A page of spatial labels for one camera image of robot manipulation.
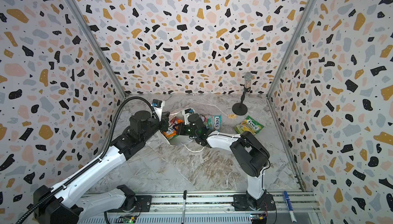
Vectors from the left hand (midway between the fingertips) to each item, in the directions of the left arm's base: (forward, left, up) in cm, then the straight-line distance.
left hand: (168, 110), depth 73 cm
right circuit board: (-41, -42, -31) cm, 66 cm away
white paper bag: (-5, -3, -21) cm, 22 cm away
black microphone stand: (+25, -44, -30) cm, 59 cm away
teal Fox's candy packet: (+12, -24, -28) cm, 39 cm away
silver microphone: (+23, -43, +1) cm, 48 cm away
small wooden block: (+18, -38, -30) cm, 52 cm away
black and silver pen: (-31, -7, -30) cm, 43 cm away
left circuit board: (-40, +19, -30) cm, 54 cm away
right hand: (0, +1, -13) cm, 13 cm away
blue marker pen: (-37, -58, -28) cm, 75 cm away
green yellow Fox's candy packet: (+10, -47, -29) cm, 56 cm away
